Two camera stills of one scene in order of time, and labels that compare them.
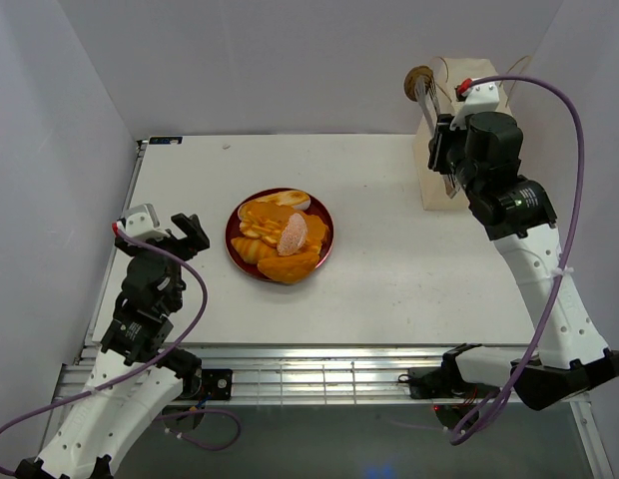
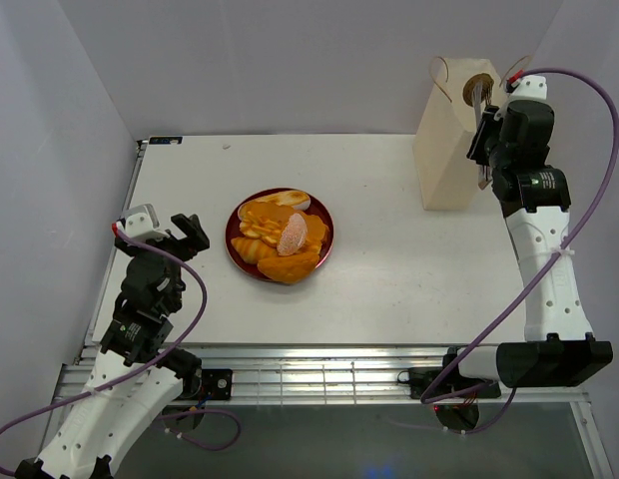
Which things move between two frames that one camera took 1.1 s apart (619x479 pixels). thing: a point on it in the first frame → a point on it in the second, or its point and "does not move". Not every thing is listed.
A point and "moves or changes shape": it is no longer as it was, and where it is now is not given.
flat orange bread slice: [316, 231] does not move
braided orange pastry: [268, 232] does not move
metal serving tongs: [429, 100] moves or changes shape
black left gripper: [189, 245] does not move
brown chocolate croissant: [411, 77] moves or changes shape
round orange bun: [289, 268] does not move
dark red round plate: [316, 205] does not move
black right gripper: [444, 135] → [489, 122]
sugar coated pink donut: [293, 236] does not move
